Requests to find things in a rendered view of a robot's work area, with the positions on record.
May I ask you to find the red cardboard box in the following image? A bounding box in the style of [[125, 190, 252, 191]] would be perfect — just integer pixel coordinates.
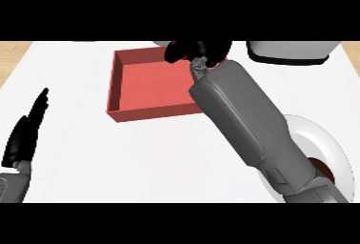
[[104, 46, 228, 124]]

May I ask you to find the white plate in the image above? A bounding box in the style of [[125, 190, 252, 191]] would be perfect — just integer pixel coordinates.
[[256, 114, 354, 204]]

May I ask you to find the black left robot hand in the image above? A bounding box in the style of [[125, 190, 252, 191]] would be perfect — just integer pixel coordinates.
[[0, 87, 50, 169]]

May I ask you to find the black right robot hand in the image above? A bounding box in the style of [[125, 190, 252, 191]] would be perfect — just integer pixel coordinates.
[[163, 40, 233, 69]]

